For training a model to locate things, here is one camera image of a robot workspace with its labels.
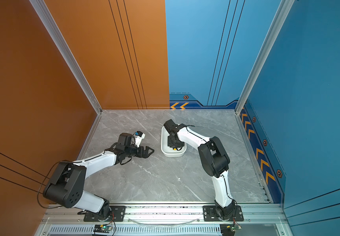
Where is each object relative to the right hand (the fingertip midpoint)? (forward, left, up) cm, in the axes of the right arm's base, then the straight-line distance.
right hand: (172, 145), depth 96 cm
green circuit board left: (-45, +34, -4) cm, 56 cm away
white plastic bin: (-5, +2, -1) cm, 5 cm away
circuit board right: (-45, -28, -5) cm, 53 cm away
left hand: (-5, +14, +4) cm, 15 cm away
